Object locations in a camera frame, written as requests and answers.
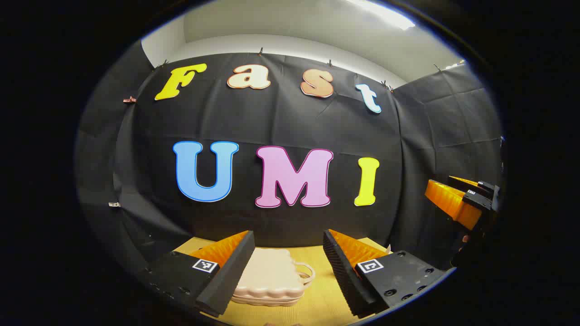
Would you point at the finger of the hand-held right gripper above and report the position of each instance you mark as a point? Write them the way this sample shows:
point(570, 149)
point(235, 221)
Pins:
point(480, 186)
point(453, 201)

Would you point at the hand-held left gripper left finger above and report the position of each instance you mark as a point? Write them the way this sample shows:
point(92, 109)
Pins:
point(229, 271)

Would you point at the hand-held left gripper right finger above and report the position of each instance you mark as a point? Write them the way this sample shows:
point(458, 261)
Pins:
point(342, 271)

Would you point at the pink suitcase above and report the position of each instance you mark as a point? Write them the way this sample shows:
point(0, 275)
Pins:
point(267, 276)

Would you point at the black backdrop cloth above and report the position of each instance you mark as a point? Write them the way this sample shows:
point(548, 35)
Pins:
point(290, 117)

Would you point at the pink cloth clip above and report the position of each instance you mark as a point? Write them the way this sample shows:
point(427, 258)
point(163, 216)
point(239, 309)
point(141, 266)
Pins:
point(129, 99)

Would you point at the row of small dark clips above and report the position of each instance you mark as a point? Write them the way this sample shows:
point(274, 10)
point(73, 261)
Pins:
point(260, 51)

